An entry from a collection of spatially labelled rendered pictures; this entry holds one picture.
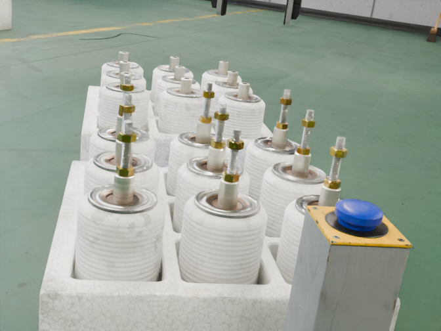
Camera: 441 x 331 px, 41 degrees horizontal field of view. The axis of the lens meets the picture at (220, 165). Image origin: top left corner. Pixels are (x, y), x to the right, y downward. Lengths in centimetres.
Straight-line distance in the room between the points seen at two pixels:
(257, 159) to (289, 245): 23
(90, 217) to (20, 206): 62
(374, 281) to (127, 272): 27
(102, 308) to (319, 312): 24
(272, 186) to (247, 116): 41
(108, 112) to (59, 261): 52
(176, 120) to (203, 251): 54
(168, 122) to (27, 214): 33
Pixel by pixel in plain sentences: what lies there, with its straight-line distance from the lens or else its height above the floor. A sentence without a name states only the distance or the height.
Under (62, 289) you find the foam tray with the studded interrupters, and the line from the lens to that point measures 63.
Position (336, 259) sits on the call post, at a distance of 49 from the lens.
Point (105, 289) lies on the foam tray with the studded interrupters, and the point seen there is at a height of 18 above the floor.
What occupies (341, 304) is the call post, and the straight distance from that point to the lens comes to 51.
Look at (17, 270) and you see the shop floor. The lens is 102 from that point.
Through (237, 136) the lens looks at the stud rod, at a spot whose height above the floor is 33.
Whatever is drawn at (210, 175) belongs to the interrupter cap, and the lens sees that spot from 74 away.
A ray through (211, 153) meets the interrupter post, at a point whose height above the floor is 27.
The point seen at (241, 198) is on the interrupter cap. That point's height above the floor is 25.
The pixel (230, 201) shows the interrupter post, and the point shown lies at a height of 26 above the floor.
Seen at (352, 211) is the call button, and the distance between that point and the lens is 50.
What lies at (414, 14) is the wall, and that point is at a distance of 703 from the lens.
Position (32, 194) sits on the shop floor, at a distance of 130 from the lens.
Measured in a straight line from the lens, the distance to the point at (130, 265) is 64.
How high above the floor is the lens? 51
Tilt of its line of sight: 19 degrees down
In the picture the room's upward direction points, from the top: 7 degrees clockwise
